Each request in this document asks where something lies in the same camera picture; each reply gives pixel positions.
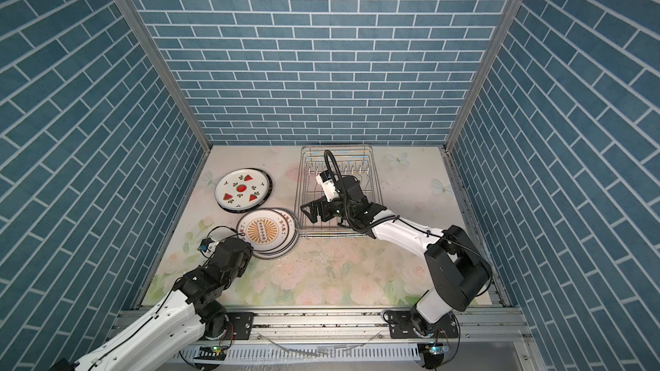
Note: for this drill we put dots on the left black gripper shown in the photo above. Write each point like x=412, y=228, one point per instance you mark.
x=248, y=250

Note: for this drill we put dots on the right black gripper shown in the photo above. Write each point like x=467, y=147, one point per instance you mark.
x=323, y=203

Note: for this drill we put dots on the red rim white plate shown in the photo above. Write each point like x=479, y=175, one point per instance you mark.
x=290, y=242

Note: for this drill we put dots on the sunburst white plate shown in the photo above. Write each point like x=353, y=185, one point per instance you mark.
x=265, y=230
x=274, y=233

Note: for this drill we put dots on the dark patterned rim plate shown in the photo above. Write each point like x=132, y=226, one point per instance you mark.
x=267, y=198

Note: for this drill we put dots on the strawberry print blue rim plate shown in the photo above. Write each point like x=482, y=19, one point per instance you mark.
x=242, y=189

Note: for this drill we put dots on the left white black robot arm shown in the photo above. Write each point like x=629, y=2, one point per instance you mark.
x=189, y=312

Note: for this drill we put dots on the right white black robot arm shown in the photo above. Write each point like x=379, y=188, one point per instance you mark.
x=458, y=271

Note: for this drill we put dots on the left green circuit board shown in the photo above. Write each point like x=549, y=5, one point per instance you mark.
x=211, y=353

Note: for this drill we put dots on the green circuit board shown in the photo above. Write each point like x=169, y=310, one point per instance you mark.
x=433, y=352
x=211, y=353

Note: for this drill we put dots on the right green circuit board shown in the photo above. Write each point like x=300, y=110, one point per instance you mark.
x=433, y=352

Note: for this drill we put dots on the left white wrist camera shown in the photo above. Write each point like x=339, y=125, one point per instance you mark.
x=207, y=247

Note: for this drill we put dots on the silver wire dish rack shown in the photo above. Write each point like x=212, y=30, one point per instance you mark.
x=342, y=160

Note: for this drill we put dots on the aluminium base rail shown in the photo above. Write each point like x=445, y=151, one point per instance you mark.
x=489, y=338

